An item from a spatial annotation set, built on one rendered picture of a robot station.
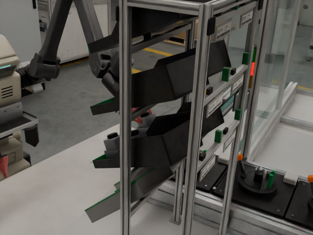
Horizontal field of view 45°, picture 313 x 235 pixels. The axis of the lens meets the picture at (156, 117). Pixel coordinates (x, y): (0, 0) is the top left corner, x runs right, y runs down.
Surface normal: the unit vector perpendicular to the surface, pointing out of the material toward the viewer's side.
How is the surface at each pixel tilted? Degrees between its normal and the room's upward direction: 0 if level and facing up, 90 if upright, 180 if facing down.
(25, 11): 90
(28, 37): 90
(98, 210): 90
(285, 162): 0
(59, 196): 0
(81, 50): 91
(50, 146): 0
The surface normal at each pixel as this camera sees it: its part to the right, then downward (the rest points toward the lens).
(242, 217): -0.49, 0.36
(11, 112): 0.79, 0.29
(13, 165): 0.15, -0.85
